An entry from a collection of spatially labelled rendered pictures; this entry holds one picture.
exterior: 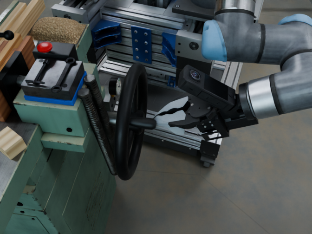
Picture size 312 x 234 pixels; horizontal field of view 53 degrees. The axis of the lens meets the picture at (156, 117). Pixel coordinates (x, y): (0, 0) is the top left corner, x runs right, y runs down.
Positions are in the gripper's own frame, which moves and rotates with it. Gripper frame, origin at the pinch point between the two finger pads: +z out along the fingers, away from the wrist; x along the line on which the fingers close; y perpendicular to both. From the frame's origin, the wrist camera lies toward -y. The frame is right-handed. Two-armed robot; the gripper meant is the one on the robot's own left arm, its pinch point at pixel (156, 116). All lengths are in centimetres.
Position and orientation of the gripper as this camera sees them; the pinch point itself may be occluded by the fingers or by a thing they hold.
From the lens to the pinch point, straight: 66.9
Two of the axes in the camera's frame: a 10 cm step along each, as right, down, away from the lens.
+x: 1.5, -7.7, 6.1
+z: -8.5, 2.2, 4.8
